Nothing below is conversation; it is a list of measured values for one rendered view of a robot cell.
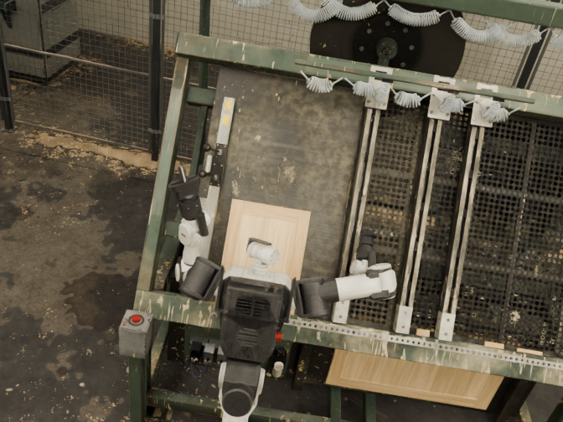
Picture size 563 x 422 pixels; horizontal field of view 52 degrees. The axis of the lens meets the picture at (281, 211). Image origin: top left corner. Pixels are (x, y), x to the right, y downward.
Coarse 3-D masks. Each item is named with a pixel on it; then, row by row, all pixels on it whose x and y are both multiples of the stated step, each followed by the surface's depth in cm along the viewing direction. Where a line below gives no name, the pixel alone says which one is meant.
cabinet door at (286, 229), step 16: (240, 208) 273; (256, 208) 273; (272, 208) 273; (288, 208) 273; (240, 224) 273; (256, 224) 273; (272, 224) 273; (288, 224) 273; (304, 224) 273; (240, 240) 273; (272, 240) 273; (288, 240) 273; (304, 240) 273; (224, 256) 272; (240, 256) 273; (288, 256) 273; (288, 272) 272
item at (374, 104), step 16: (384, 80) 253; (384, 96) 255; (368, 112) 269; (368, 128) 269; (368, 144) 273; (368, 160) 269; (368, 176) 269; (352, 208) 268; (352, 224) 268; (352, 240) 271; (352, 256) 268; (336, 304) 267; (336, 320) 267
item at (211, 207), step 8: (224, 104) 272; (232, 104) 272; (224, 112) 272; (232, 112) 272; (224, 128) 272; (224, 136) 271; (216, 192) 271; (208, 200) 271; (216, 200) 271; (208, 208) 271; (216, 208) 272; (200, 240) 270; (208, 240) 270; (200, 248) 270; (208, 248) 270; (208, 256) 270
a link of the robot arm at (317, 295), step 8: (328, 280) 222; (304, 288) 221; (312, 288) 220; (320, 288) 220; (328, 288) 220; (336, 288) 220; (304, 296) 221; (312, 296) 219; (320, 296) 219; (328, 296) 220; (336, 296) 220; (304, 304) 222; (312, 304) 219; (320, 304) 219; (312, 312) 219
